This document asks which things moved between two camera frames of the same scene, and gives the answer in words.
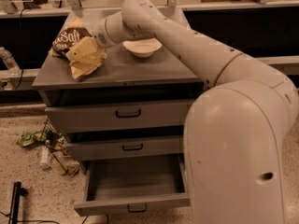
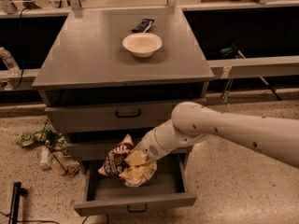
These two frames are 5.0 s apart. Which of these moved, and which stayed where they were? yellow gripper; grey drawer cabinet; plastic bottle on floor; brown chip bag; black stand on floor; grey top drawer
Moved: brown chip bag; yellow gripper
Stayed: plastic bottle on floor; black stand on floor; grey drawer cabinet; grey top drawer
